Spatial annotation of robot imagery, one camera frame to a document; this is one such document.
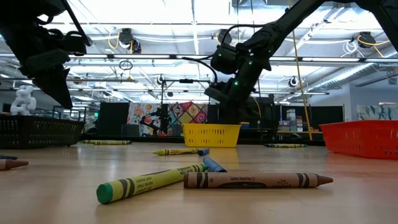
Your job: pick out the yellow crayon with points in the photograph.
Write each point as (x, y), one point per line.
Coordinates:
(112, 142)
(177, 152)

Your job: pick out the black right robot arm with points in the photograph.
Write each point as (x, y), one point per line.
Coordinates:
(280, 28)

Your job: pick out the yellow plastic basket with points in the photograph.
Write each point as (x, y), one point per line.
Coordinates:
(211, 137)

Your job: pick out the black cabinet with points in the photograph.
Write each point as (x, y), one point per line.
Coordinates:
(113, 118)

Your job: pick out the black plastic basket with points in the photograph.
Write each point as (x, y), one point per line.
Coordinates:
(37, 132)

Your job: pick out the brown crayon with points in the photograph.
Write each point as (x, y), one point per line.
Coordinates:
(255, 180)
(12, 164)

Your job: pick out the black background robot arm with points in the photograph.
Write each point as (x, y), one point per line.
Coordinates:
(155, 119)

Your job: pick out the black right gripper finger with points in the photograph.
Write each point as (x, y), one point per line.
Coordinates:
(240, 113)
(228, 113)

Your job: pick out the long ceiling light strip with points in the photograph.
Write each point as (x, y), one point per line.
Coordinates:
(140, 57)

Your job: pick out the white knot-shaped sculpture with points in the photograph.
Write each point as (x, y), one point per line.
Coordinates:
(23, 101)

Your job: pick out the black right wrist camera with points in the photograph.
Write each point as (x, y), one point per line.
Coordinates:
(216, 94)

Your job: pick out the red plastic basket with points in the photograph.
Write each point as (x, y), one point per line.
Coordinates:
(360, 140)

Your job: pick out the black partition panel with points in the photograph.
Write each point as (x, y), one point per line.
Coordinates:
(267, 118)
(326, 116)

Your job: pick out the teal patterned panel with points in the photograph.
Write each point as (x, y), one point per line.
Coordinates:
(376, 112)

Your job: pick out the blue storage bin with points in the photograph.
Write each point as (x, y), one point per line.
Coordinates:
(245, 125)

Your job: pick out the silver ribbed air duct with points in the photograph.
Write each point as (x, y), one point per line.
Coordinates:
(348, 74)

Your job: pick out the black metal gantry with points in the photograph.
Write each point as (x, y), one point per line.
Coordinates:
(186, 81)

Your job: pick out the stacked storage boxes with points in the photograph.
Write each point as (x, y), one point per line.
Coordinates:
(290, 119)

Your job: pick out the green crayon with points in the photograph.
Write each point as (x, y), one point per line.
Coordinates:
(149, 183)
(284, 145)
(88, 141)

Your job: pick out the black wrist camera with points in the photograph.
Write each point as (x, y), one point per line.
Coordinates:
(216, 94)
(74, 43)

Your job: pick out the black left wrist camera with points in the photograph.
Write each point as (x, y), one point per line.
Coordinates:
(74, 43)

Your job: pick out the black metal table frame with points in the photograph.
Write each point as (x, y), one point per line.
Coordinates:
(155, 139)

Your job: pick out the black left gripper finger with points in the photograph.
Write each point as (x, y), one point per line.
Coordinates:
(53, 87)
(66, 87)

